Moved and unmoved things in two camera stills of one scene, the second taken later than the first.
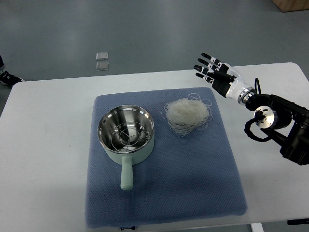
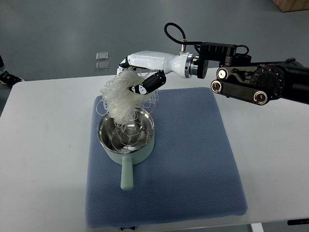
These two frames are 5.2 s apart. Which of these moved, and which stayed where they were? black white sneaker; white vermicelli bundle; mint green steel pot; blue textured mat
Moved: white vermicelli bundle
Stayed: blue textured mat; black white sneaker; mint green steel pot
